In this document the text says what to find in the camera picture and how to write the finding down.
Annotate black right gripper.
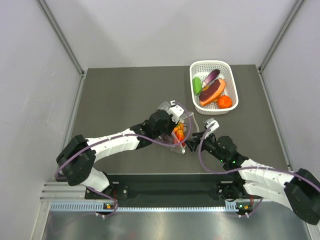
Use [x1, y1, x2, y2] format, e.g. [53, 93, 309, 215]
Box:
[184, 130, 228, 163]

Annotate clear zip top bag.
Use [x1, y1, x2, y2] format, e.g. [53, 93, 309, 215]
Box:
[156, 101, 199, 154]

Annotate red yellow fake mango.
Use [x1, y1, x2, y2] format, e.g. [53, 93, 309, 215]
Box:
[174, 129, 185, 144]

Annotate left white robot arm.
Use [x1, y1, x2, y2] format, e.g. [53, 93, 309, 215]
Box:
[56, 106, 184, 199]

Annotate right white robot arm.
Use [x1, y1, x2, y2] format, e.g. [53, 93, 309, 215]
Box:
[186, 132, 320, 225]

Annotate dark purple fake grapes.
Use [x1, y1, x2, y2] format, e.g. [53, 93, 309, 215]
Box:
[159, 134, 175, 145]

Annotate orange fake pumpkin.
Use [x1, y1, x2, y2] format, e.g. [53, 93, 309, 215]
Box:
[217, 95, 233, 109]

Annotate fake papaya half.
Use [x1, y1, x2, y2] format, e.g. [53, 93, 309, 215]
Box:
[199, 78, 226, 107]

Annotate green fake vegetable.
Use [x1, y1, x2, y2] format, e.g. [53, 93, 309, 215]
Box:
[192, 77, 202, 95]

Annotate purple fake eggplant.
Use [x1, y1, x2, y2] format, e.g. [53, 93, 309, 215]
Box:
[202, 69, 220, 88]

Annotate white perforated plastic basket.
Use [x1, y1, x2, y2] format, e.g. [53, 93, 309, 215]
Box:
[189, 60, 239, 115]

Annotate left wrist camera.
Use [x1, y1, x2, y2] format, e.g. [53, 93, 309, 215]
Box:
[167, 100, 185, 124]

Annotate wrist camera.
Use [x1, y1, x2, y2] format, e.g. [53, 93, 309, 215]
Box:
[204, 118, 220, 132]
[167, 100, 185, 124]

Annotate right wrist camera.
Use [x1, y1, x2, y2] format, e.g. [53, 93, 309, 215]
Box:
[204, 118, 220, 132]

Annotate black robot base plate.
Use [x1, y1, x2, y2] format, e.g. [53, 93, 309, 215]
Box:
[84, 171, 266, 208]

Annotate grey slotted cable duct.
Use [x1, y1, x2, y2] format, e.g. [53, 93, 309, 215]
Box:
[49, 201, 253, 213]

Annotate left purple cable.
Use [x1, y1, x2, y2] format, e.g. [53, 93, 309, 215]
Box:
[54, 101, 193, 179]

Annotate aluminium frame post left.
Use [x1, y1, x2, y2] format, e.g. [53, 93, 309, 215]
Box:
[34, 0, 87, 76]

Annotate aluminium frame post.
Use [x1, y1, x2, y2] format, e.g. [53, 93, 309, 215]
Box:
[34, 0, 87, 76]
[257, 0, 306, 74]

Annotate aluminium frame post right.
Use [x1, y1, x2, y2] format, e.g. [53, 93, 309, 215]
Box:
[257, 0, 306, 74]

